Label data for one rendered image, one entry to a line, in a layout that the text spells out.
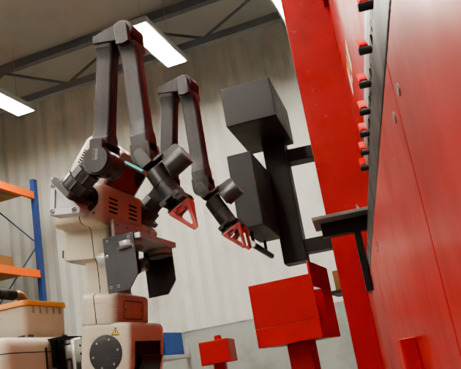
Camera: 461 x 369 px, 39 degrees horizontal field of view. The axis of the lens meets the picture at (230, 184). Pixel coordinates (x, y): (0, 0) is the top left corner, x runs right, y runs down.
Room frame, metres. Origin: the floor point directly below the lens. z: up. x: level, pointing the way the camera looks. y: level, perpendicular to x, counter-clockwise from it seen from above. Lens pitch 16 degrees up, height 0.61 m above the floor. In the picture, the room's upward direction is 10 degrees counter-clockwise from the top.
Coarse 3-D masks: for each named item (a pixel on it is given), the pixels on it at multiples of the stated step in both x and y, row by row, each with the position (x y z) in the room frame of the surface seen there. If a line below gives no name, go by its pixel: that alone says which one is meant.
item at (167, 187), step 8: (160, 184) 1.67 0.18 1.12; (168, 184) 1.67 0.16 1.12; (176, 184) 1.68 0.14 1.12; (160, 192) 1.68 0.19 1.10; (168, 192) 1.67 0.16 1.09; (176, 192) 1.63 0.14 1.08; (184, 192) 1.68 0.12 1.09; (168, 200) 1.65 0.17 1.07; (176, 200) 1.68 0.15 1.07; (168, 208) 1.68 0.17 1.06
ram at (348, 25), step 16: (336, 0) 2.21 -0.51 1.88; (352, 0) 1.66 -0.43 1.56; (336, 16) 2.40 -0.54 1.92; (352, 16) 1.77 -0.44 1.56; (368, 16) 1.40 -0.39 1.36; (336, 32) 2.62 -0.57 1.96; (352, 32) 1.89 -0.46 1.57; (368, 32) 1.47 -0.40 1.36; (352, 48) 2.02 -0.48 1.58; (352, 64) 2.18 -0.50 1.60; (368, 64) 1.65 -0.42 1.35; (368, 80) 1.75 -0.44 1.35; (352, 96) 2.55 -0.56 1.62; (368, 160) 2.55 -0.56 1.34
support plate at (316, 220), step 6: (348, 210) 1.83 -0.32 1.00; (354, 210) 1.83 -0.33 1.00; (360, 210) 1.82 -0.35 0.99; (366, 210) 1.83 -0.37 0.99; (318, 216) 1.84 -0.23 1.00; (324, 216) 1.84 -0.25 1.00; (330, 216) 1.84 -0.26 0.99; (336, 216) 1.84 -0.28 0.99; (342, 216) 1.85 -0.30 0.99; (348, 216) 1.87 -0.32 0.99; (354, 216) 1.88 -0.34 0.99; (312, 222) 1.86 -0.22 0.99; (318, 222) 1.88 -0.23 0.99; (324, 222) 1.89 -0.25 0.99; (330, 222) 1.91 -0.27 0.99; (318, 228) 1.98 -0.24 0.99
